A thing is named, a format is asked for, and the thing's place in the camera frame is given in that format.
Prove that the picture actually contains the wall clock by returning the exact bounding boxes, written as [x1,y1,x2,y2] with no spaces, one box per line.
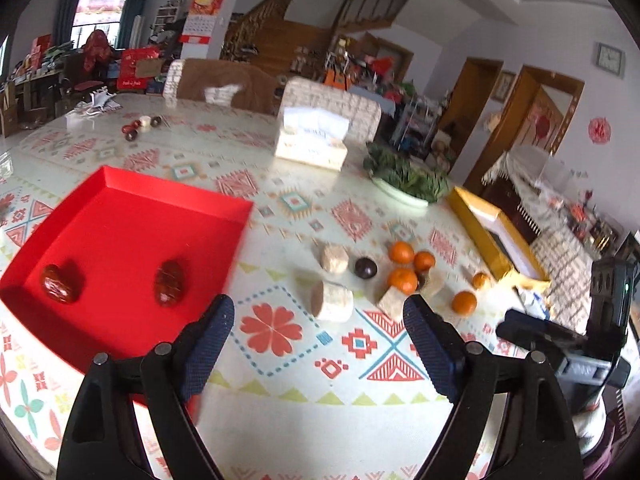
[595,41,627,79]

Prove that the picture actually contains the white plate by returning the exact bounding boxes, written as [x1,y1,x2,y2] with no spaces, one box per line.
[372,175,431,207]

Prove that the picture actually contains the red gift box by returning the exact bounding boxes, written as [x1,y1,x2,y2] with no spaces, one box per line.
[116,47,163,92]

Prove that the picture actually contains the patterned covered chair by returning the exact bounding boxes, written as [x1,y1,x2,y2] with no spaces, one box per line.
[277,76,383,143]

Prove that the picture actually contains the tissue box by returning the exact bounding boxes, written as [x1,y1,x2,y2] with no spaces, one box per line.
[274,105,351,171]

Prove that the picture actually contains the brown covered chair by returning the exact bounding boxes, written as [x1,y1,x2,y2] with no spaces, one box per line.
[162,57,281,113]

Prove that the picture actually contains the red tray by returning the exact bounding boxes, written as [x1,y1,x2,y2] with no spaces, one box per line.
[0,165,255,411]

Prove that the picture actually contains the white crumpled plastic bag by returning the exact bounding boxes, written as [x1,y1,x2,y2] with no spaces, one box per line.
[67,87,121,118]

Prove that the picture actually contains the leafy greens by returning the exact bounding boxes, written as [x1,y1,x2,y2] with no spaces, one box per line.
[362,142,451,201]

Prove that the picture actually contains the wooden door frame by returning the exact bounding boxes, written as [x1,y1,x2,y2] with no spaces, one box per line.
[465,65,586,196]
[435,57,503,171]

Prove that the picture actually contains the yellow cardboard box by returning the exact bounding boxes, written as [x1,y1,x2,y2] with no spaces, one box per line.
[446,186,551,281]

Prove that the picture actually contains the white wire rack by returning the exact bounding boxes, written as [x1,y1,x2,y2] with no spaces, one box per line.
[395,95,441,151]

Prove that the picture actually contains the person's right forearm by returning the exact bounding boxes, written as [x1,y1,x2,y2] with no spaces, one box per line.
[572,402,640,480]

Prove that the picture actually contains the lace covered cabinet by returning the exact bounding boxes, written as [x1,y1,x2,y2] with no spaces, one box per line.
[482,145,640,261]

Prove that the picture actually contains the wooden staircase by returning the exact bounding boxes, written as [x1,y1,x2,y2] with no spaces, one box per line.
[222,0,421,78]

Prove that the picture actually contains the framed picture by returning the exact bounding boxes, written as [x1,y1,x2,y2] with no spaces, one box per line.
[492,70,516,103]

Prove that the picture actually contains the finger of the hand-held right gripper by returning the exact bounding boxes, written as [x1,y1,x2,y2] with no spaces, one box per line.
[496,324,568,361]
[504,309,590,345]

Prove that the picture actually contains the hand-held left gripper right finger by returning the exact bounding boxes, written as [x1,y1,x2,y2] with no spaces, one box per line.
[402,294,585,480]

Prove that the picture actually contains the patterned tablecloth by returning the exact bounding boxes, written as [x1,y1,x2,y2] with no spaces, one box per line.
[0,91,601,480]

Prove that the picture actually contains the red cloth bundle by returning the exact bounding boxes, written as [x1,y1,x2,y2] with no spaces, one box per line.
[82,30,113,73]

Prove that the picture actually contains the red paper wall decoration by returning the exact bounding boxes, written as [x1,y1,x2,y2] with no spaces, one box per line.
[588,117,613,145]

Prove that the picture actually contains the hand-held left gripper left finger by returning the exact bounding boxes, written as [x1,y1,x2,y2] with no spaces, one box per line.
[56,294,236,480]

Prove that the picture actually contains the red wall calendar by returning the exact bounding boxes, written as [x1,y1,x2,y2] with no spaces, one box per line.
[179,0,228,46]

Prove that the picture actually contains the blue curtain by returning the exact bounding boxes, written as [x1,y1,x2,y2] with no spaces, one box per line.
[52,0,88,46]
[117,0,151,51]

